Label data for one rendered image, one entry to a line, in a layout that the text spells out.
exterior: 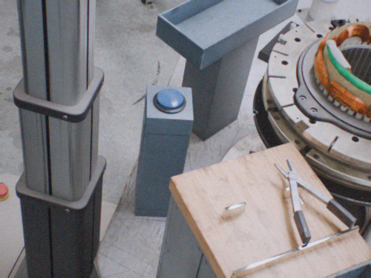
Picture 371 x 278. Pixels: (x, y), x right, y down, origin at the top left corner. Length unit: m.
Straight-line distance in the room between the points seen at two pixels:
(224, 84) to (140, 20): 1.64
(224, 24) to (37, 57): 0.33
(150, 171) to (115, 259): 0.16
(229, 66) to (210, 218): 0.42
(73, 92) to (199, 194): 0.36
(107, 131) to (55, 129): 1.17
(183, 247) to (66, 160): 0.40
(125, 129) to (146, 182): 1.27
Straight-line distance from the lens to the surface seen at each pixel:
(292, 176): 0.84
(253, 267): 0.76
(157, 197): 1.10
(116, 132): 2.32
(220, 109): 1.23
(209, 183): 0.84
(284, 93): 0.94
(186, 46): 1.05
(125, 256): 1.10
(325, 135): 0.90
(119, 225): 1.13
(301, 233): 0.79
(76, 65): 1.05
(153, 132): 0.97
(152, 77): 2.53
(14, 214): 1.78
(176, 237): 0.89
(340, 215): 0.82
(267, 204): 0.83
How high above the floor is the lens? 1.71
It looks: 48 degrees down
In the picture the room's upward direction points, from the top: 11 degrees clockwise
